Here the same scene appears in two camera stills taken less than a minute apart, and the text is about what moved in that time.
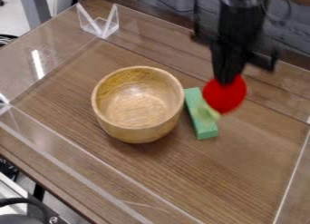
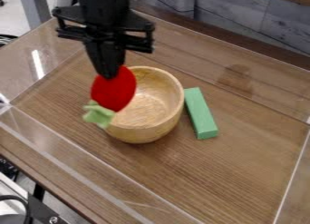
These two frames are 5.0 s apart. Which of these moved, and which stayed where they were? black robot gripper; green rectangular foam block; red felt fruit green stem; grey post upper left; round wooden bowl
Moved: black robot gripper; red felt fruit green stem
Stayed: grey post upper left; round wooden bowl; green rectangular foam block
